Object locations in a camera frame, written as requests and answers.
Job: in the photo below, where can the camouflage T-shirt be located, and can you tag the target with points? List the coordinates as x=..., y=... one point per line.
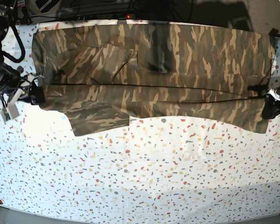
x=100, y=76

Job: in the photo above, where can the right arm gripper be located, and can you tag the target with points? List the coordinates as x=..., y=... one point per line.
x=30, y=93

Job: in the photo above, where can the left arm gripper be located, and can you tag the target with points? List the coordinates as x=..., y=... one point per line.
x=272, y=101

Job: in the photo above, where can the black power strip red light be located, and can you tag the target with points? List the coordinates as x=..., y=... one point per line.
x=109, y=17

